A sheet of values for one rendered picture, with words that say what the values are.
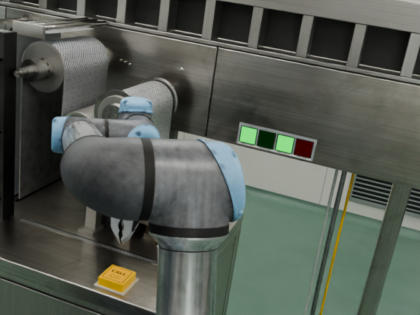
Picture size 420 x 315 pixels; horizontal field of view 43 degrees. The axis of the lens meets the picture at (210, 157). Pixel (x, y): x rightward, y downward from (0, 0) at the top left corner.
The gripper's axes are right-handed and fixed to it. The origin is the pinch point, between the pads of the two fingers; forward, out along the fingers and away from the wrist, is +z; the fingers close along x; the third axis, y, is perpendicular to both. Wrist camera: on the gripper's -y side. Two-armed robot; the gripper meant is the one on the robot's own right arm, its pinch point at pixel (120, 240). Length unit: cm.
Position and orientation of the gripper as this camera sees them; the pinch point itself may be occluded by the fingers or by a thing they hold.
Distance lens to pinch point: 134.4
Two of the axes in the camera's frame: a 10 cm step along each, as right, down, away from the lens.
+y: 3.3, -2.9, 9.0
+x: -9.3, -2.3, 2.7
